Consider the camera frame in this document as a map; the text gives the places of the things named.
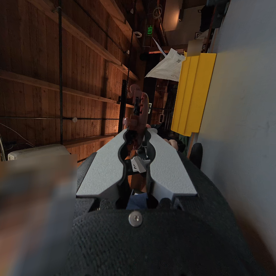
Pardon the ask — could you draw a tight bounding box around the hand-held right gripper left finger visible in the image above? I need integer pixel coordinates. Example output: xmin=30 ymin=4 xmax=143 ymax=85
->
xmin=76 ymin=129 xmax=133 ymax=202

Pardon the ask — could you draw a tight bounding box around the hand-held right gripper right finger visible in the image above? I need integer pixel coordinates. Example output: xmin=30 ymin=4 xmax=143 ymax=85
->
xmin=144 ymin=129 xmax=199 ymax=201

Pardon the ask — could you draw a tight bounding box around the round brown black brick base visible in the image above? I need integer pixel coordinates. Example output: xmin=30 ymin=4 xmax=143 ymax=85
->
xmin=122 ymin=84 xmax=151 ymax=151

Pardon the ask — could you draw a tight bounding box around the black chair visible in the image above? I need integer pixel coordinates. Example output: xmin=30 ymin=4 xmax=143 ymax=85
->
xmin=189 ymin=143 xmax=203 ymax=170

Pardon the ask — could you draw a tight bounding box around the white ceiling unit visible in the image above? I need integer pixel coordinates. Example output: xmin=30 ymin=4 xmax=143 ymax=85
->
xmin=7 ymin=144 xmax=71 ymax=161

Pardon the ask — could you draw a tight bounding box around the yellow plastic bin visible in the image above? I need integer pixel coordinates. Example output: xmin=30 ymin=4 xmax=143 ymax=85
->
xmin=171 ymin=53 xmax=217 ymax=137

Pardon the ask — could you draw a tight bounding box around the white numbered paper bag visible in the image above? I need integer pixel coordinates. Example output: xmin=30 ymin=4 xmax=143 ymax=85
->
xmin=145 ymin=48 xmax=186 ymax=82

